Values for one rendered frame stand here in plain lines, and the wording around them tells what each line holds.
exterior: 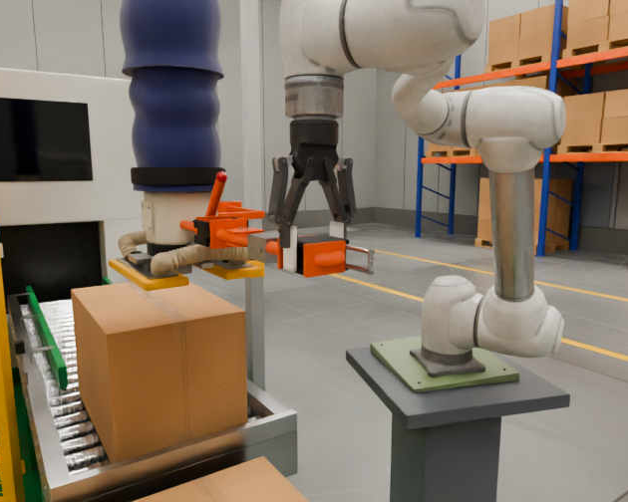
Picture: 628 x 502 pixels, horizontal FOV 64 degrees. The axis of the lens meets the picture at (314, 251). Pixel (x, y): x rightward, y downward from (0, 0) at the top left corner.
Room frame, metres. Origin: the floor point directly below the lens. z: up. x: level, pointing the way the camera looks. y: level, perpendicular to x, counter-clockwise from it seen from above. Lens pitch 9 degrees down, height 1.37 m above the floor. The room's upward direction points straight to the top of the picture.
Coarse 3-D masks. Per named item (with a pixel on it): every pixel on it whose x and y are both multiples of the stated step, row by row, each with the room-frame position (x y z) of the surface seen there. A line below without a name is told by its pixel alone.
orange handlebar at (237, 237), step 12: (240, 216) 1.41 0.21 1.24; (252, 216) 1.43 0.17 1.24; (264, 216) 1.46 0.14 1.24; (192, 228) 1.12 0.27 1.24; (240, 228) 0.99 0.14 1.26; (252, 228) 1.00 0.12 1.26; (228, 240) 0.97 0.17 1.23; (240, 240) 0.93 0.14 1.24; (276, 252) 0.82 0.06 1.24; (324, 252) 0.74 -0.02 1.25; (336, 252) 0.74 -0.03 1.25; (324, 264) 0.73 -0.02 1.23; (336, 264) 0.74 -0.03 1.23
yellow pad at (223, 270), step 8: (216, 264) 1.24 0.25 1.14; (224, 264) 1.24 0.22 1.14; (248, 264) 1.24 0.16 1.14; (208, 272) 1.25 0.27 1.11; (216, 272) 1.21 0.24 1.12; (224, 272) 1.17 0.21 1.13; (232, 272) 1.17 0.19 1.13; (240, 272) 1.18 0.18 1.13; (248, 272) 1.20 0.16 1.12; (256, 272) 1.21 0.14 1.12
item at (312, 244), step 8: (304, 240) 0.76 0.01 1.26; (312, 240) 0.76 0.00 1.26; (320, 240) 0.76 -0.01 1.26; (328, 240) 0.76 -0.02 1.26; (336, 240) 0.77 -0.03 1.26; (280, 248) 0.79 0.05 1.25; (304, 248) 0.73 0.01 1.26; (312, 248) 0.73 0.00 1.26; (320, 248) 0.74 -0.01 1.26; (328, 248) 0.75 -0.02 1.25; (336, 248) 0.75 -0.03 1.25; (344, 248) 0.76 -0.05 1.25; (280, 256) 0.79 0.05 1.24; (304, 256) 0.73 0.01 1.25; (312, 256) 0.73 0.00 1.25; (280, 264) 0.79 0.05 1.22; (304, 264) 0.73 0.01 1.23; (312, 264) 0.73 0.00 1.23; (344, 264) 0.76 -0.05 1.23; (296, 272) 0.75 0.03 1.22; (304, 272) 0.73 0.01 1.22; (312, 272) 0.73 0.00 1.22; (320, 272) 0.74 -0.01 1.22; (328, 272) 0.75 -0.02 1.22; (336, 272) 0.75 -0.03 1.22
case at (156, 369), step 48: (96, 288) 1.76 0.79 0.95; (192, 288) 1.76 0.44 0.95; (96, 336) 1.38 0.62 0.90; (144, 336) 1.31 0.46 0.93; (192, 336) 1.38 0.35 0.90; (240, 336) 1.46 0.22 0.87; (96, 384) 1.43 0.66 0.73; (144, 384) 1.30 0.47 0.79; (192, 384) 1.38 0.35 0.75; (240, 384) 1.46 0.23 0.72; (144, 432) 1.30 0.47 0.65; (192, 432) 1.37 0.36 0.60
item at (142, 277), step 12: (132, 252) 1.27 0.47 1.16; (120, 264) 1.26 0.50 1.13; (132, 264) 1.24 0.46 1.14; (144, 264) 1.24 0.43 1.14; (132, 276) 1.14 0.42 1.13; (144, 276) 1.11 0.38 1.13; (156, 276) 1.10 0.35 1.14; (168, 276) 1.11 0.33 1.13; (180, 276) 1.12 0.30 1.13; (144, 288) 1.06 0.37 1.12; (156, 288) 1.07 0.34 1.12
